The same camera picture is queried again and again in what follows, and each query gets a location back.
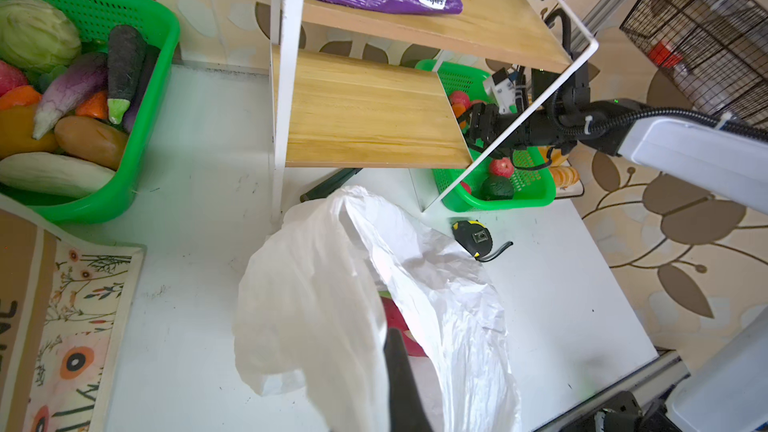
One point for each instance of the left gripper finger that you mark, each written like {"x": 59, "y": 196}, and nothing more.
{"x": 405, "y": 407}

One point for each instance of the pink dragon fruit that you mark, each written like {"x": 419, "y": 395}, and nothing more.
{"x": 396, "y": 320}

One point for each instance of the white plastic grocery bag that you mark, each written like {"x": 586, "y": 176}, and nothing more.
{"x": 310, "y": 316}

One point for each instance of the cream canvas tote bag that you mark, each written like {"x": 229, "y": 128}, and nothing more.
{"x": 65, "y": 304}

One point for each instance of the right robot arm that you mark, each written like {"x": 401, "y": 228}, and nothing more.
{"x": 721, "y": 154}

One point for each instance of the bread tray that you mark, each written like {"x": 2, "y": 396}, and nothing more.
{"x": 566, "y": 178}

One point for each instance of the red apple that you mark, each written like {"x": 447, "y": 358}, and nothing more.
{"x": 502, "y": 167}

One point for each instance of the dark green avocado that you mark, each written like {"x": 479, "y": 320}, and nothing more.
{"x": 496, "y": 188}

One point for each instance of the plastic bottle red cap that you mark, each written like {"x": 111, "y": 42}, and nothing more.
{"x": 670, "y": 61}

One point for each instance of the black yellow tape measure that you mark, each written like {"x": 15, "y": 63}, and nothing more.
{"x": 477, "y": 240}

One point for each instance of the white wooden two-tier shelf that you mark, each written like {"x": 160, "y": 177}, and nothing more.
{"x": 330, "y": 111}

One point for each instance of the left green basket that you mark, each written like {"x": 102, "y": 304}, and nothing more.
{"x": 73, "y": 139}

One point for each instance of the green cabbage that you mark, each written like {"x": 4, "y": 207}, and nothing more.
{"x": 36, "y": 36}

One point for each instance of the right black wire basket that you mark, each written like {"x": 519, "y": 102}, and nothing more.
{"x": 723, "y": 42}

